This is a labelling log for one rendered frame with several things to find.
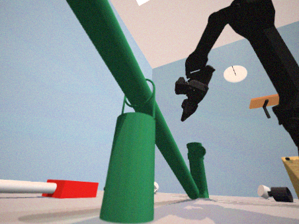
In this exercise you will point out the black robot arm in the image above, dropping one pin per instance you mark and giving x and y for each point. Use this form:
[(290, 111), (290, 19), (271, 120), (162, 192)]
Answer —
[(254, 20)]

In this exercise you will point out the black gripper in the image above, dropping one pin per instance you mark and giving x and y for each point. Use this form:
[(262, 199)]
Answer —
[(195, 95)]

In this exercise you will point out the green cylindrical rail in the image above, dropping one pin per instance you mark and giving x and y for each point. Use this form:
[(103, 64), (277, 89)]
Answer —
[(103, 29)]

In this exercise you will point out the white cylinder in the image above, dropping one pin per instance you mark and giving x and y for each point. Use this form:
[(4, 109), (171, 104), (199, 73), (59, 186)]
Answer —
[(156, 187), (263, 191)]

